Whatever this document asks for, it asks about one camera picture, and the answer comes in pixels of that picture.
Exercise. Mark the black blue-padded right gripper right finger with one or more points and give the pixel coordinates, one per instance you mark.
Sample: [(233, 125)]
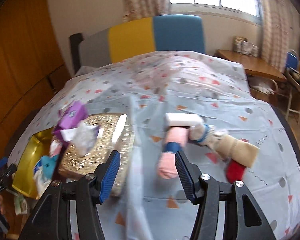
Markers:
[(244, 218)]

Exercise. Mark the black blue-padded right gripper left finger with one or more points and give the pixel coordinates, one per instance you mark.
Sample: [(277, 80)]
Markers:
[(50, 218)]

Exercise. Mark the pink sock with blue band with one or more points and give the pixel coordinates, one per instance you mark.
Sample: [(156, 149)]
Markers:
[(175, 140)]

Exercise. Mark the gold shiny storage box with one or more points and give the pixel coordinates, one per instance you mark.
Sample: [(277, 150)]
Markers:
[(38, 146)]

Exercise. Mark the red knitted sock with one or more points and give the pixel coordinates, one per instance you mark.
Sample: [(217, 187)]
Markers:
[(234, 171)]

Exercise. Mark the teal sock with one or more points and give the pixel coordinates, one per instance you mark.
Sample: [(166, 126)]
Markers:
[(43, 171)]

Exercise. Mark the beige ribbed sock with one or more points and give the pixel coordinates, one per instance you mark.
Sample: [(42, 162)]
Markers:
[(240, 151)]

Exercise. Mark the white sock with blue stripe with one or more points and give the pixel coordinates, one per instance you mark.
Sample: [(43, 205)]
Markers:
[(207, 135)]

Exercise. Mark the purple cardboard box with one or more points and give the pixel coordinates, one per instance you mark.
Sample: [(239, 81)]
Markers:
[(75, 113)]

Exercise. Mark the gold glitter box lid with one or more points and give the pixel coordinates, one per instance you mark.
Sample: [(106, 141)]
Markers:
[(115, 133)]

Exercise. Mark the white rectangular box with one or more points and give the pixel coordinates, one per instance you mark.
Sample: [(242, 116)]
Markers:
[(183, 119)]

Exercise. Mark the patterned light blue bedsheet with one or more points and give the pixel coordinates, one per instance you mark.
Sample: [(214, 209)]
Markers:
[(148, 86)]

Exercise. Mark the wooden desk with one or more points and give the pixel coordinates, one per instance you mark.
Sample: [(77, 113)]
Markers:
[(256, 67)]

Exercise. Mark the wooden wardrobe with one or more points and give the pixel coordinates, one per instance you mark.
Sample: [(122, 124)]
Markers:
[(32, 69)]

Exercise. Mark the blue chair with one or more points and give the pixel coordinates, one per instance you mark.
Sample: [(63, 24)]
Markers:
[(292, 60)]

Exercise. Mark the stack of books on desk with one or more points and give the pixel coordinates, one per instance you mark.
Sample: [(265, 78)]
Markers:
[(243, 46)]

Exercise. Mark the floral curtain right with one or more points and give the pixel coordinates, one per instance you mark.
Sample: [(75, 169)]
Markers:
[(281, 31)]

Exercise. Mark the grey yellow blue headboard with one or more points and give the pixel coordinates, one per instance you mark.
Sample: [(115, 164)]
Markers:
[(175, 32)]

